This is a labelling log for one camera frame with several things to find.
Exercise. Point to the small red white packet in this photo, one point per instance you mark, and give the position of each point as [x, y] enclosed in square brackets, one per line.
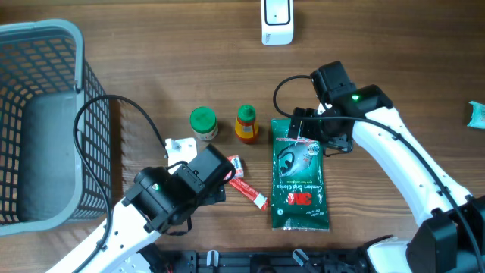
[238, 166]

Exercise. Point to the red sauce bottle green cap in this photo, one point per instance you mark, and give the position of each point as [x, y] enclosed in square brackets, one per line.
[246, 126]

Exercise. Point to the green lid spice jar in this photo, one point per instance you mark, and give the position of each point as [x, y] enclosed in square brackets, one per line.
[203, 122]

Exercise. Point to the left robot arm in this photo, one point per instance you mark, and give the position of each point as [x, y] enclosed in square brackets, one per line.
[160, 198]

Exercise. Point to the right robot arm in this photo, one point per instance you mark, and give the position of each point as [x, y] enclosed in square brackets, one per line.
[450, 220]

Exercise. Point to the grey plastic mesh basket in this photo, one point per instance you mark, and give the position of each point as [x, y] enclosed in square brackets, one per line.
[55, 129]

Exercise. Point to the green 3M gloves packet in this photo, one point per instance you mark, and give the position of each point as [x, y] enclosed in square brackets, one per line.
[298, 197]

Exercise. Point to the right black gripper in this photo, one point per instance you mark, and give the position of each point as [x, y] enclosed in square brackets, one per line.
[306, 130]

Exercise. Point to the teal wet wipes packet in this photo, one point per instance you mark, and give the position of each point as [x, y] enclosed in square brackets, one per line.
[477, 116]

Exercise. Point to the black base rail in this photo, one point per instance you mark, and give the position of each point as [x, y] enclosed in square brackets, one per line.
[298, 260]

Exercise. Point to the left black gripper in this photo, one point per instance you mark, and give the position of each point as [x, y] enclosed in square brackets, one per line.
[218, 196]

